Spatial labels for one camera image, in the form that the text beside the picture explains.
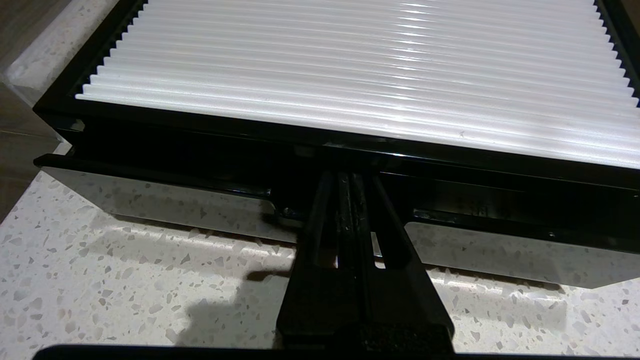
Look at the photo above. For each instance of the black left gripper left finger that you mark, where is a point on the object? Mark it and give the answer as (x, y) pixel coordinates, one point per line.
(315, 300)

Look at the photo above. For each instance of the black box white ribbed top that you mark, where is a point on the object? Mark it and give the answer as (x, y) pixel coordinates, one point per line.
(350, 70)

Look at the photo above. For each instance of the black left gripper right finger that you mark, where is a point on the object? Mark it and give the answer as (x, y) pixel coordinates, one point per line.
(400, 305)

